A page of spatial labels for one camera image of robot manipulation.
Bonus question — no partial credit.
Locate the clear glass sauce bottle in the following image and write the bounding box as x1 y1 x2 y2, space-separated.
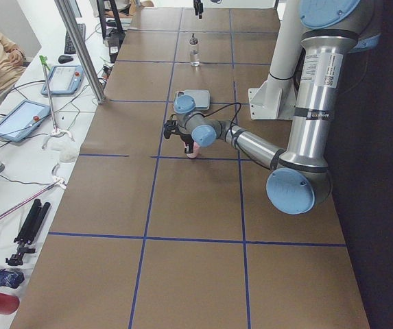
189 33 200 66

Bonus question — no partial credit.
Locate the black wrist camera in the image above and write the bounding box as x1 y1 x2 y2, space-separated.
163 115 179 139

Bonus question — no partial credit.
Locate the black computer mouse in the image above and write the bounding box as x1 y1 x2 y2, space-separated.
58 54 73 64

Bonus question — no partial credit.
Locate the near blue teach pendant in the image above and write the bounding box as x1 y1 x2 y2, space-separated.
0 100 50 142

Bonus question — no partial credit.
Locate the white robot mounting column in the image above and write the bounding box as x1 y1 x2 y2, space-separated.
248 0 304 120

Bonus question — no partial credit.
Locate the grey digital kitchen scale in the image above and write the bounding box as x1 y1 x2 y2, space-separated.
174 89 211 111

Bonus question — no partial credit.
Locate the white crumpled cloth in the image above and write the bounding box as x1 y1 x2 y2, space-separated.
41 137 79 163

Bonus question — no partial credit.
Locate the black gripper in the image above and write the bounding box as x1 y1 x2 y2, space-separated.
193 0 204 19
178 132 194 154

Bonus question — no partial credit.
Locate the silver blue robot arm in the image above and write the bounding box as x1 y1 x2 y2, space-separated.
163 1 383 215

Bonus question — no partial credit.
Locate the black folded tripod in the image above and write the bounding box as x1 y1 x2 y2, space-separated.
5 199 51 266

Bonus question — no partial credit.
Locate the metal reacher pole green tip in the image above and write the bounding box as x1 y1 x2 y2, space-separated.
39 55 74 149

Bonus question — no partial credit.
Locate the far blue teach pendant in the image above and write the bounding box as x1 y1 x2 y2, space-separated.
45 65 84 96

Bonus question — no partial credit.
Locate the aluminium frame post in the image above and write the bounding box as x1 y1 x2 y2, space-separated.
55 0 106 104

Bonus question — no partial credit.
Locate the blue teach pendant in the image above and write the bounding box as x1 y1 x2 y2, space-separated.
45 65 84 96
0 100 50 142

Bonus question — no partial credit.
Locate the pink plastic cup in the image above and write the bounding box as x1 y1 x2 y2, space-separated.
186 142 200 158

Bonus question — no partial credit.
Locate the black keyboard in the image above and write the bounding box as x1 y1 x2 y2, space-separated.
64 23 86 55

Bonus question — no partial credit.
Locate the pink striped reacher pole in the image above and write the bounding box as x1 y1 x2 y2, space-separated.
0 163 67 220

